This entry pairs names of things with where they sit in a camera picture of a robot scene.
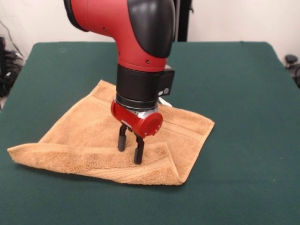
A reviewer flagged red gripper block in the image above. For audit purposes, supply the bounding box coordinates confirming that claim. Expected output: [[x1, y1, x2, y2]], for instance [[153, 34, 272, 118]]
[[110, 100, 164, 164]]

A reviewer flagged tan terry towel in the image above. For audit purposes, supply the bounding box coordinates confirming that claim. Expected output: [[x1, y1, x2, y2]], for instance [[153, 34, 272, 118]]
[[7, 79, 215, 186]]

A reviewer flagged dark green table cloth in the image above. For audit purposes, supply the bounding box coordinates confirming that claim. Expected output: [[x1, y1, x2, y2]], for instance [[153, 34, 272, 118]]
[[0, 41, 300, 225]]

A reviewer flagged black round chair base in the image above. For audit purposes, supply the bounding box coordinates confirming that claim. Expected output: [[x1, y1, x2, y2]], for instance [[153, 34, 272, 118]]
[[285, 54, 300, 89]]

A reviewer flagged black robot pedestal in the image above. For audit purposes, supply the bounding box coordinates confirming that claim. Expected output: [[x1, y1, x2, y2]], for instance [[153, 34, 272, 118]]
[[174, 0, 194, 42]]

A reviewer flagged black equipment pile with cables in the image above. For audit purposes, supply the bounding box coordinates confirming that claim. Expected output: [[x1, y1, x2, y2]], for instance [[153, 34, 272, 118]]
[[0, 35, 24, 97]]

